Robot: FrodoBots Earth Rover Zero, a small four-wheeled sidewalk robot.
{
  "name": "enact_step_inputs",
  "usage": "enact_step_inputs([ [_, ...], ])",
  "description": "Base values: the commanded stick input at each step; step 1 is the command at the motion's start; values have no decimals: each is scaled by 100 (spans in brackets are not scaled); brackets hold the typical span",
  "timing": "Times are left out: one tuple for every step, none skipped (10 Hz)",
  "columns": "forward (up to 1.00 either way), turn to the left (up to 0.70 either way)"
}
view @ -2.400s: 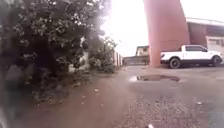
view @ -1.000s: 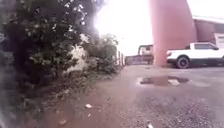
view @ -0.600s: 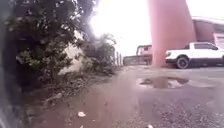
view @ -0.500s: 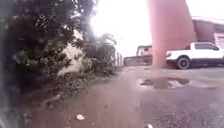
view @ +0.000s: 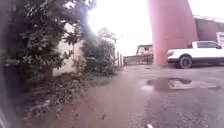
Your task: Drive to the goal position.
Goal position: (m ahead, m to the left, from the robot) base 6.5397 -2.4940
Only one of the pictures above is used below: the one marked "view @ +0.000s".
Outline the green bush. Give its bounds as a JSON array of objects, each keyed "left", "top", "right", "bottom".
[{"left": 80, "top": 27, "right": 119, "bottom": 76}]

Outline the distant fence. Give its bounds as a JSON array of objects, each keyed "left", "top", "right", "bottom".
[{"left": 123, "top": 54, "right": 154, "bottom": 66}]

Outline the distant pale building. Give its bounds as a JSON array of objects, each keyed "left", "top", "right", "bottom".
[{"left": 136, "top": 44, "right": 154, "bottom": 57}]

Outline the grey asphalt ground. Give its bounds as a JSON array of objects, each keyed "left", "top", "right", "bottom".
[{"left": 23, "top": 63, "right": 224, "bottom": 128}]

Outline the leaf-strewn dirt strip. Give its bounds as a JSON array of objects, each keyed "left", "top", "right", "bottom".
[{"left": 19, "top": 71, "right": 116, "bottom": 122}]

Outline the water puddle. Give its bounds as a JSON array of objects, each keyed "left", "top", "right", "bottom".
[{"left": 143, "top": 77, "right": 222, "bottom": 93}]

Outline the red round tower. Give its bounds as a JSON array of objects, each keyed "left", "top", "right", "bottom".
[{"left": 146, "top": 0, "right": 200, "bottom": 68}]

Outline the large dark green tree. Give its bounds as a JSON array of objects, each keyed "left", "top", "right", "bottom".
[{"left": 2, "top": 0, "right": 98, "bottom": 91}]

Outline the white pickup truck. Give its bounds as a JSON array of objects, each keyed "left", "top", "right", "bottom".
[{"left": 166, "top": 40, "right": 224, "bottom": 70}]

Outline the building with grey roof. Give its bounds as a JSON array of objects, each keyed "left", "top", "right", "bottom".
[{"left": 192, "top": 14, "right": 224, "bottom": 48}]

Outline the pale building wall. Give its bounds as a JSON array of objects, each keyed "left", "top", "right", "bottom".
[{"left": 51, "top": 22, "right": 86, "bottom": 77}]

